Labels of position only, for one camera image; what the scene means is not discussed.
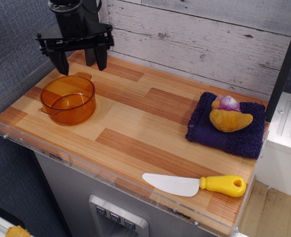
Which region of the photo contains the clear acrylic table guard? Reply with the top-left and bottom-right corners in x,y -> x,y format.
0,34 -> 271,237

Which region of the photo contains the white toy sink unit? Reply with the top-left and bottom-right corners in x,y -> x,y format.
254,92 -> 291,196

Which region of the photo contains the black vertical post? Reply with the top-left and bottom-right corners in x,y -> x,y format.
265,41 -> 291,122
78,0 -> 104,67

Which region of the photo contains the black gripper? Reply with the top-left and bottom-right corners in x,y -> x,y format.
35,4 -> 114,76

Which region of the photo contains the orange transparent plastic pot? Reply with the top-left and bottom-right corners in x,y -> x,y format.
39,72 -> 96,125

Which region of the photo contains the black right vertical post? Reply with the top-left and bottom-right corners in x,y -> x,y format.
265,41 -> 291,122

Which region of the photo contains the black left vertical post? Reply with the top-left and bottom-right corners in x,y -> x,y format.
78,0 -> 104,67

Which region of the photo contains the grey toy fridge cabinet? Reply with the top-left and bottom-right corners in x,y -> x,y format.
35,153 -> 212,237

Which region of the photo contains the yellow plush croissant toy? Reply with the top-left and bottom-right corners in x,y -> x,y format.
209,101 -> 253,133

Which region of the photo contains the purple toy onion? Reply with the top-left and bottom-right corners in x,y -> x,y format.
212,95 -> 241,112

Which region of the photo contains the silver dispenser button panel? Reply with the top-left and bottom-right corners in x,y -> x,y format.
88,195 -> 150,237

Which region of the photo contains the yellow object bottom left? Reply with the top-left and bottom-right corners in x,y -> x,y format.
5,226 -> 31,237

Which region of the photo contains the white knife yellow handle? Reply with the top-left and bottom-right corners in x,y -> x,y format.
142,173 -> 247,198

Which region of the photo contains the purple terry cloth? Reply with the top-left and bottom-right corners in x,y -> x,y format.
186,92 -> 266,159

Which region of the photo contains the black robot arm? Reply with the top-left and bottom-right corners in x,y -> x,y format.
36,0 -> 114,76

